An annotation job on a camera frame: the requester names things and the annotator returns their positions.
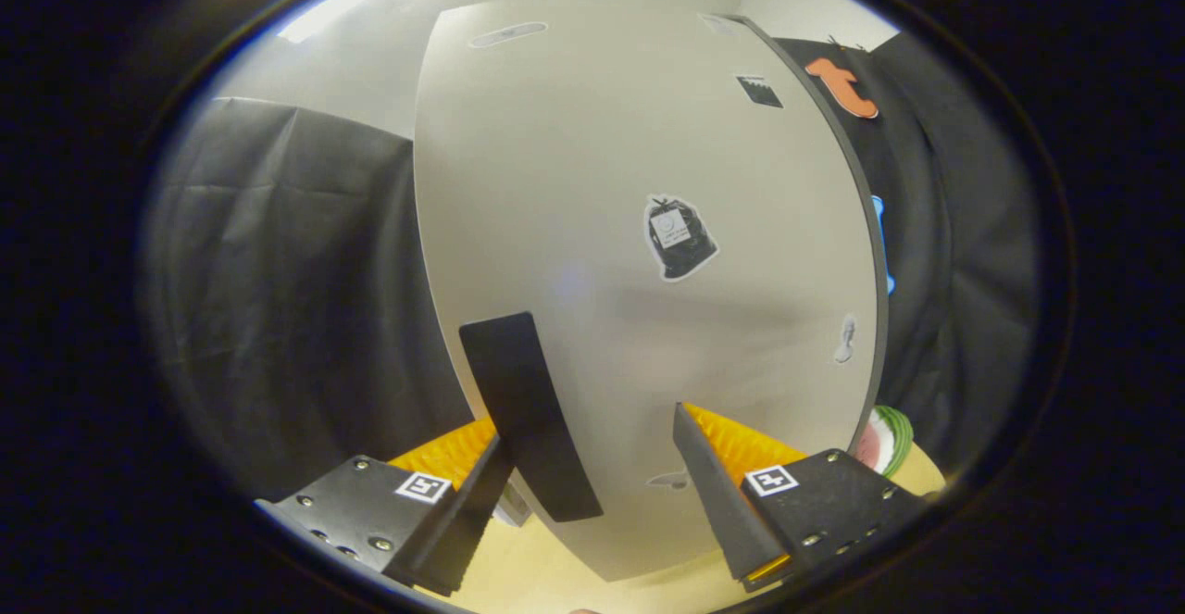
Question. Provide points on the white cover book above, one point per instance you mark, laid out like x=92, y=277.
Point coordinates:
x=514, y=509

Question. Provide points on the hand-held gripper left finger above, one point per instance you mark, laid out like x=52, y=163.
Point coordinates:
x=463, y=512

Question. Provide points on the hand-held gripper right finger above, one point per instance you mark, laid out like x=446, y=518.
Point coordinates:
x=717, y=503

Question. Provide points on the black backdrop cloth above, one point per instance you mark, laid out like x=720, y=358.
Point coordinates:
x=296, y=271

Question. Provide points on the grey shoe cabinet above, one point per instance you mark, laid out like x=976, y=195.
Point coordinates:
x=880, y=322

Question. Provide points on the watermelon slice toy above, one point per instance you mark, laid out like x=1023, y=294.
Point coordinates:
x=889, y=438

